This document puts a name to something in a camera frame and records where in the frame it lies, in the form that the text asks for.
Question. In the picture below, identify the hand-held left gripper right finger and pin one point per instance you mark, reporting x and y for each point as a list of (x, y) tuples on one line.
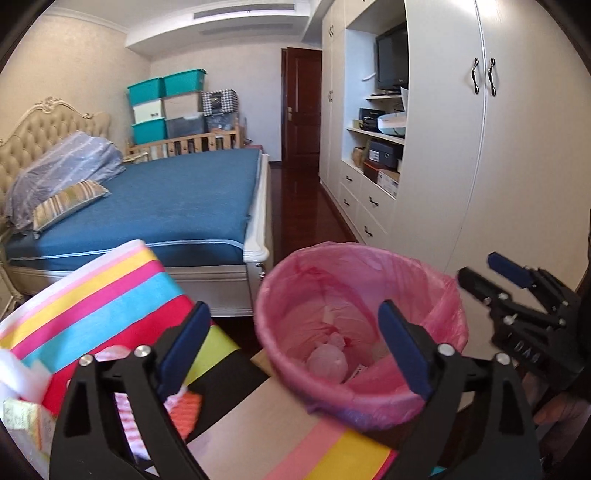
[(401, 346)]

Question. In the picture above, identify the white built-in wardrobe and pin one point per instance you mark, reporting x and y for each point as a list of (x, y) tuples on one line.
[(508, 161)]

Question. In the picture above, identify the white crumpled paper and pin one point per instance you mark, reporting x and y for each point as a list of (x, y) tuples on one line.
[(23, 374)]

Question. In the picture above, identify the dark brown wooden door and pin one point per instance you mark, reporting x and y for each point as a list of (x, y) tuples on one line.
[(302, 106)]

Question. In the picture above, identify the person's right hand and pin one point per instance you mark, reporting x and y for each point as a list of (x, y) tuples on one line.
[(563, 410)]

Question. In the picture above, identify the white storage box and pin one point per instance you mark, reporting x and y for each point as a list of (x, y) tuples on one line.
[(148, 110)]

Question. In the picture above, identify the cream nightstand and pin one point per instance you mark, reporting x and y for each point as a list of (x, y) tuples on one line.
[(9, 286)]

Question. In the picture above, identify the teal storage box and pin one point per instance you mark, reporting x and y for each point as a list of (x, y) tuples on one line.
[(184, 83), (145, 91), (150, 130)]

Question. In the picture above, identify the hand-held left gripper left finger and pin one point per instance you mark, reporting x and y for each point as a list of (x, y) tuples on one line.
[(184, 344)]

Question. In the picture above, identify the black shelf device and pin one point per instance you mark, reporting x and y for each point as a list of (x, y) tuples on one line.
[(369, 117)]

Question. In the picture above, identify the cream bed with blue sheet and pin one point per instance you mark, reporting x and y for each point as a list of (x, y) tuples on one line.
[(184, 198)]

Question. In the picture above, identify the houndstooth patterned box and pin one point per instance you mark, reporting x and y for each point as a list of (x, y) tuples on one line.
[(220, 102)]

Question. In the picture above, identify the bin with pink bag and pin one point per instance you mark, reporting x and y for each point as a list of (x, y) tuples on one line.
[(295, 286)]

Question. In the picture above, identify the dark storage box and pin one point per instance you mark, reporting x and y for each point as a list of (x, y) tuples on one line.
[(222, 122)]

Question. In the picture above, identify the white tray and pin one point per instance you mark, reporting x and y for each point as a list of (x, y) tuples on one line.
[(392, 122)]

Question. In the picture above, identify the black safe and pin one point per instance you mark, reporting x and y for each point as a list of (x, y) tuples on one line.
[(385, 153)]

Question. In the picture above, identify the black television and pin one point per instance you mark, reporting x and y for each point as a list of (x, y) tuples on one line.
[(392, 57)]

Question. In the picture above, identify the crumpled tissue ball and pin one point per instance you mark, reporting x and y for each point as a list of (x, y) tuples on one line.
[(328, 363)]

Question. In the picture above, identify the tan striped pillow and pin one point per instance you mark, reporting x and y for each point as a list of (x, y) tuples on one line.
[(69, 201)]

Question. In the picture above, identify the grey storage box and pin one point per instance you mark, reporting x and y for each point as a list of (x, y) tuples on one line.
[(184, 127)]

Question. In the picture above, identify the patterned tissue box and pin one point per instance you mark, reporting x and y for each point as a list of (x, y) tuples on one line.
[(25, 424)]

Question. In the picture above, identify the pink striped cloth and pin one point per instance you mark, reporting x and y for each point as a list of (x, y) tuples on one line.
[(131, 424)]

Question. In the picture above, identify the clear storage box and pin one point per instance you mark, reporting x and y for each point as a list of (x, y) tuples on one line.
[(182, 106)]

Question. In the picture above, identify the cardboard box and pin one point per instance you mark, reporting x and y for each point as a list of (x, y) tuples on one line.
[(388, 180)]

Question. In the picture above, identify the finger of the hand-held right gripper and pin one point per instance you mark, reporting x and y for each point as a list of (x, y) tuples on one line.
[(508, 270), (480, 286)]

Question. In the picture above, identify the rainbow striped tablecloth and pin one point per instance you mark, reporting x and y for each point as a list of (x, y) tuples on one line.
[(115, 295)]

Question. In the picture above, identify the wooden crib rail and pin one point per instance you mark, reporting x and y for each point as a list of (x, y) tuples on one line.
[(194, 143)]

